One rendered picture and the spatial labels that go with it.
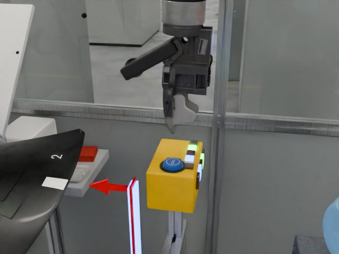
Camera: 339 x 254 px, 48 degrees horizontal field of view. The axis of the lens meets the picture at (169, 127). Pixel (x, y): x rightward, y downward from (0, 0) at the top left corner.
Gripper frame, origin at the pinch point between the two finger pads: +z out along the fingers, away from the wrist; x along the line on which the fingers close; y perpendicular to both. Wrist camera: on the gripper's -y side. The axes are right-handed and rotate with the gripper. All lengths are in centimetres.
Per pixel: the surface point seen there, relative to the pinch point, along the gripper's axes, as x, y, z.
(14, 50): 10.5, -37.9, -10.4
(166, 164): -1.8, -0.2, 7.6
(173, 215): 2.6, 0.9, 23.9
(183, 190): -4.0, 3.9, 12.0
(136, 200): -25.6, 0.2, -1.0
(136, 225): -26.2, 0.3, 2.8
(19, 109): 44, -62, 21
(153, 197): -4.1, -2.3, 14.5
